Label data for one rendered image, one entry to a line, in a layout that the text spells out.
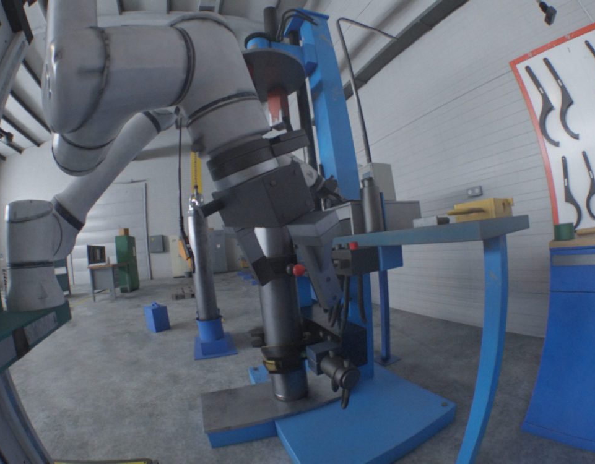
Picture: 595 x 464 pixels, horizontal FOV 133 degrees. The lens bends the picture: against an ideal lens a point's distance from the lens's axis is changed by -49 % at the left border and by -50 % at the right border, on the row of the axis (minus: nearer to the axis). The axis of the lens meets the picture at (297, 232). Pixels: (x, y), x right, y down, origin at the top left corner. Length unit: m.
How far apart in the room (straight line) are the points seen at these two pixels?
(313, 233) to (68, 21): 0.42
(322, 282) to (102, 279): 6.90
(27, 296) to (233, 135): 0.63
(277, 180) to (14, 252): 0.67
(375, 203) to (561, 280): 0.86
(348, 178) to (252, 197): 1.30
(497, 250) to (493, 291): 0.12
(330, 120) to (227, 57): 1.37
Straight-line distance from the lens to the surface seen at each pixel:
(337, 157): 1.53
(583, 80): 2.51
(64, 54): 0.21
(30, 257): 0.74
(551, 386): 1.41
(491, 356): 0.90
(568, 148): 2.39
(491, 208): 0.83
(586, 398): 1.41
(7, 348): 0.55
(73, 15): 0.44
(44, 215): 0.77
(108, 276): 6.99
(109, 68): 0.21
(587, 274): 1.20
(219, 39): 0.29
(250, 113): 0.26
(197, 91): 0.27
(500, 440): 1.53
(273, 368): 1.31
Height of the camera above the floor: 1.06
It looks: 2 degrees up
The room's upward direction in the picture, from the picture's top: 6 degrees counter-clockwise
